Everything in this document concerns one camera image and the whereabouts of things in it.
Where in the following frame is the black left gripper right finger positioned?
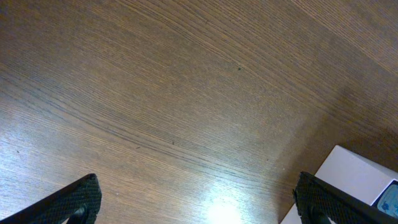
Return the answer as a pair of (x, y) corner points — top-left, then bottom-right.
(293, 172), (397, 224)

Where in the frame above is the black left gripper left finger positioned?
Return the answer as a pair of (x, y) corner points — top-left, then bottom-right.
(1, 174), (102, 224)

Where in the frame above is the blue white toothbrush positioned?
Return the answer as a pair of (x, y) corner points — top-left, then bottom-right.
(377, 184), (398, 218)

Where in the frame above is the pink white open box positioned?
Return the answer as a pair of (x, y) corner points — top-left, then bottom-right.
(281, 146), (397, 224)

